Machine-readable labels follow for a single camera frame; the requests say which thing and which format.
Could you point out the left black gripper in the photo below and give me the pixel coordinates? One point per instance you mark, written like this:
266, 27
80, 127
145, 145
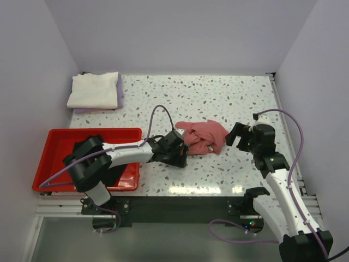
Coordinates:
180, 160

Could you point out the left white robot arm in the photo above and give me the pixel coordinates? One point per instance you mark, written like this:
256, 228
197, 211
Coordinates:
128, 153

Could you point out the folded white t shirt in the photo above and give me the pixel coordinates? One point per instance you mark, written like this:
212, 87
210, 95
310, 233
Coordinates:
94, 88

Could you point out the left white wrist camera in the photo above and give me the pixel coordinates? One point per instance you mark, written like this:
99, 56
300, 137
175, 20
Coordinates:
182, 132

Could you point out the pink t shirt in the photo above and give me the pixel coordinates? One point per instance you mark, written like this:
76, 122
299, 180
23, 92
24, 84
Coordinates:
203, 137

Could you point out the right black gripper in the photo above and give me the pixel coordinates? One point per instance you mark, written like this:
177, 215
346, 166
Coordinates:
238, 130

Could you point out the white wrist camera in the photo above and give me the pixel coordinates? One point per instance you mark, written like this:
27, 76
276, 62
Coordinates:
182, 132
260, 119

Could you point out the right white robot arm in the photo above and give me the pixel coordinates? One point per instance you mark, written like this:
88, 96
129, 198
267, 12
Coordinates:
299, 236

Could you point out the red plastic bin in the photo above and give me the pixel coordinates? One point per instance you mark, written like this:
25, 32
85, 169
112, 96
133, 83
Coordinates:
60, 143

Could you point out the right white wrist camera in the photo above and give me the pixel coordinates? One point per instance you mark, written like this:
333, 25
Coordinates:
260, 119

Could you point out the black t shirt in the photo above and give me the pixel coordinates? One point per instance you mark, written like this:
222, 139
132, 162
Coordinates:
96, 168

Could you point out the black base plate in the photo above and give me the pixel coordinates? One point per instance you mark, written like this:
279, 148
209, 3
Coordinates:
127, 210

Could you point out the folded lavender t shirt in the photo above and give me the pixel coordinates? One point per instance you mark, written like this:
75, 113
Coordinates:
120, 90

